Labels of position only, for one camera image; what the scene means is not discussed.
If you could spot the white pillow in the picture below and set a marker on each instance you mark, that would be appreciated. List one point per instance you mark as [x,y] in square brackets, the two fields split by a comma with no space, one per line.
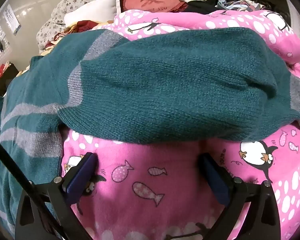
[95,12]

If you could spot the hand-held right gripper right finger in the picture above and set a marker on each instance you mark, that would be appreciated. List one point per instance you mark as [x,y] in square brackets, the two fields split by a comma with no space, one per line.
[215,177]

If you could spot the white wall paper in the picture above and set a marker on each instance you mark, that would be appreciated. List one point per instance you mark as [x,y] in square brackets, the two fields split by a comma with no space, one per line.
[13,20]

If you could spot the black garment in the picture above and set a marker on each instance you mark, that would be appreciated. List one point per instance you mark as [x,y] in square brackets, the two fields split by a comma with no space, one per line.
[200,6]

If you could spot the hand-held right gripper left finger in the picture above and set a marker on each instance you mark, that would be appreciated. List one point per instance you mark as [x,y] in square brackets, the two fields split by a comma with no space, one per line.
[81,172]

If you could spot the floral print quilt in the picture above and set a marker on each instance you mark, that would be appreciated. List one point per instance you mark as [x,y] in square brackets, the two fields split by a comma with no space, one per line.
[72,0]

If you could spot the dark red cloth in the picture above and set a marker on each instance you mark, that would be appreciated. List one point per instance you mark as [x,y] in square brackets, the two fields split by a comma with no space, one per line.
[86,25]

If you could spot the pink penguin print blanket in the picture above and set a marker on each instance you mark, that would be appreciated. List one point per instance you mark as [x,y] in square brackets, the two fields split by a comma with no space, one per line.
[145,160]

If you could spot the teal grey-striped knit sweater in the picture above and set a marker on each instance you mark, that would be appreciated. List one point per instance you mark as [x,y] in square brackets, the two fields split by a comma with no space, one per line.
[165,85]

